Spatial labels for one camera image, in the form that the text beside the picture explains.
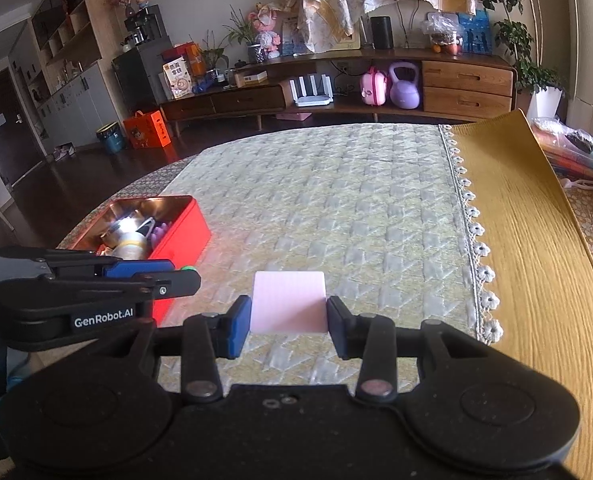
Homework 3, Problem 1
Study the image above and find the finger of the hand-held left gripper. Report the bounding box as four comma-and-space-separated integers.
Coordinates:
0, 270, 202, 317
0, 247, 175, 281

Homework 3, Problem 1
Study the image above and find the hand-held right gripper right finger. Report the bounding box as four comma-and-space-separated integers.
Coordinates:
327, 296, 497, 404

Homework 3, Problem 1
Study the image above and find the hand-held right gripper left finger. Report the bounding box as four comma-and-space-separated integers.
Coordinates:
101, 295, 253, 404

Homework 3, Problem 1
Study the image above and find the yellow white bottle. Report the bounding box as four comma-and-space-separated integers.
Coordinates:
108, 242, 150, 261

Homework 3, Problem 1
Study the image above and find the red tin box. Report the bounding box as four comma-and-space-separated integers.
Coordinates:
70, 195, 212, 327

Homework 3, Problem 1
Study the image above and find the pink block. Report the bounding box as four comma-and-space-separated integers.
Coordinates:
252, 271, 327, 334

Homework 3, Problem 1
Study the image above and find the quilted cream table mat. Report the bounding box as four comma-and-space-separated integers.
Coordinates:
157, 122, 503, 397

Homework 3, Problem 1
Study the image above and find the teal bucket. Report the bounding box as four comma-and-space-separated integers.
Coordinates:
96, 122, 126, 155

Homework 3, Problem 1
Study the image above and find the orange gift bag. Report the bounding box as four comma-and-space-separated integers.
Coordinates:
122, 110, 172, 150

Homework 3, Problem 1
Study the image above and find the white storage cupboard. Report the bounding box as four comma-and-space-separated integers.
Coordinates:
30, 60, 128, 162

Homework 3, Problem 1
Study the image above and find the dark wooden door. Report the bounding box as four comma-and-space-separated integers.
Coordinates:
0, 66, 48, 189

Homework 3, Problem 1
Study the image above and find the cereal box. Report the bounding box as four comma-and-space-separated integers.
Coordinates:
162, 60, 195, 100

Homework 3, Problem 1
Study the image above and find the black mini fridge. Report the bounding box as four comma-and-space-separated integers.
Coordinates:
112, 35, 175, 122

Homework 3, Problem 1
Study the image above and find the red gift box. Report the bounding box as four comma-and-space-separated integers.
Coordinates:
161, 42, 205, 79

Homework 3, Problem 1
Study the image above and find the small wooden box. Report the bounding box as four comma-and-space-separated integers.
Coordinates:
233, 69, 269, 87

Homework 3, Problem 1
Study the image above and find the small potted plant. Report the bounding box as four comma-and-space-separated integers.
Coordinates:
191, 30, 228, 74

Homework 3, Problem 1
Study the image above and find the white router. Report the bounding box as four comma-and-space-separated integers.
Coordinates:
290, 74, 335, 108

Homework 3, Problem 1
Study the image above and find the pink toy suitcase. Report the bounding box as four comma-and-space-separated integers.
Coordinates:
359, 66, 390, 107

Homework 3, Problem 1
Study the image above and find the black coffee machine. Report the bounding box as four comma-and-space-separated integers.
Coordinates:
123, 4, 165, 46

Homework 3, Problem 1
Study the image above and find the purple kettlebell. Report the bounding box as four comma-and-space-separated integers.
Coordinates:
388, 62, 421, 110

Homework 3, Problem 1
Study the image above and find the potted orchid plant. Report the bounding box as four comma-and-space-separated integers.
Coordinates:
223, 5, 268, 64

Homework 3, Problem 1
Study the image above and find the pink doll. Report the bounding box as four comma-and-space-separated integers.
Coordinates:
248, 4, 282, 60

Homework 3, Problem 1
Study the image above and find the wooden TV cabinet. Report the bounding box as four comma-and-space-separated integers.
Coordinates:
158, 47, 520, 134

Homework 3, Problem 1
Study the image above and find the stack of plastic folders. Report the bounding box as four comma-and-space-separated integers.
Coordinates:
530, 117, 593, 182

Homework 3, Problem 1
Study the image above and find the black speaker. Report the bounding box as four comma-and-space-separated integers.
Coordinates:
371, 16, 394, 50

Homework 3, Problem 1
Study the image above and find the plastic bag of fruit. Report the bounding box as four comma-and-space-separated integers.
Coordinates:
421, 12, 465, 56

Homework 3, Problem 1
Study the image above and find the potted green tree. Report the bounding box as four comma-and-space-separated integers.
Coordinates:
475, 0, 568, 122

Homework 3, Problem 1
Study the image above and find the wooden wall shelf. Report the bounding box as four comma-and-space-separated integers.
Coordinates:
28, 0, 103, 69

